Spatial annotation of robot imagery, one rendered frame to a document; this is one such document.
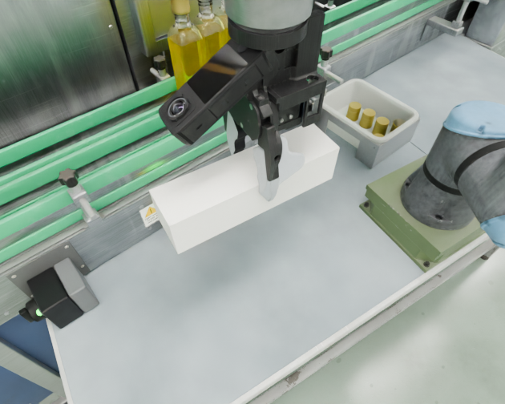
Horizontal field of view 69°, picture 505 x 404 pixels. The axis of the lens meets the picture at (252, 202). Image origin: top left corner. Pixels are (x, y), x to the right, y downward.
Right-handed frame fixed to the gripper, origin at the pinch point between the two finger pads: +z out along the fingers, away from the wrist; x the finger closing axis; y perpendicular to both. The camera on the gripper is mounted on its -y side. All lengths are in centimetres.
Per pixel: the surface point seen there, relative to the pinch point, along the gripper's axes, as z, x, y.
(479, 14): 26, 44, 122
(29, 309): 27.4, 15.0, -36.7
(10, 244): 17.7, 21.9, -33.9
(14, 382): 59, 19, -53
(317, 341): 34.0, -14.8, 5.5
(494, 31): 29, 37, 123
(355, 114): 30, 28, 51
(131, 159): 12.8, 25.0, -10.2
